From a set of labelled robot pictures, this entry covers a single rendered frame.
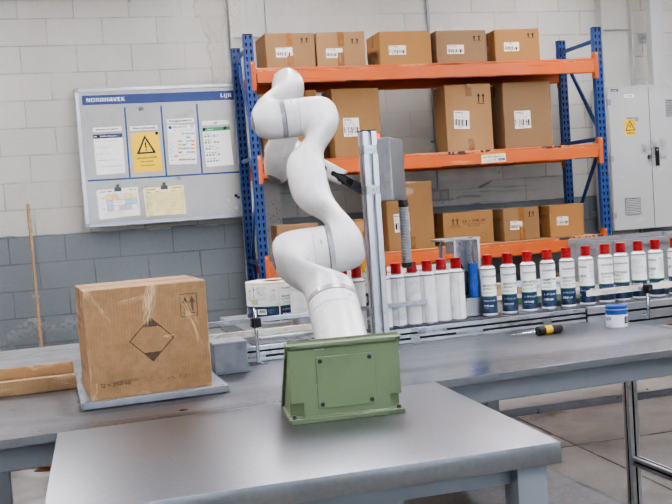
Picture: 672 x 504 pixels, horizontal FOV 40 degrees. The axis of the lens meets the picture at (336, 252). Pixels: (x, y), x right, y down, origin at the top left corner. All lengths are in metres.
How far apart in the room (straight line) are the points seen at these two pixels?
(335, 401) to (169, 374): 0.54
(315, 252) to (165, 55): 5.17
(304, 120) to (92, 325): 0.74
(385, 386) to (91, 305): 0.76
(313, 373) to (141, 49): 5.52
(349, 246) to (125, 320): 0.58
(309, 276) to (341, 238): 0.14
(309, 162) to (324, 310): 0.44
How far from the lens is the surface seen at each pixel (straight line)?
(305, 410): 1.95
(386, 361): 1.97
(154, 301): 2.30
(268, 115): 2.39
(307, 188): 2.29
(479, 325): 3.01
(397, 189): 2.78
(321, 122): 2.38
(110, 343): 2.30
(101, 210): 7.00
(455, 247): 3.10
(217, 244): 7.20
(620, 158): 7.99
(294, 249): 2.19
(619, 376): 2.62
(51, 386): 2.63
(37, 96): 7.20
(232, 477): 1.63
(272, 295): 3.25
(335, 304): 2.07
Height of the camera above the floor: 1.29
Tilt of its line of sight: 3 degrees down
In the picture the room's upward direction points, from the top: 4 degrees counter-clockwise
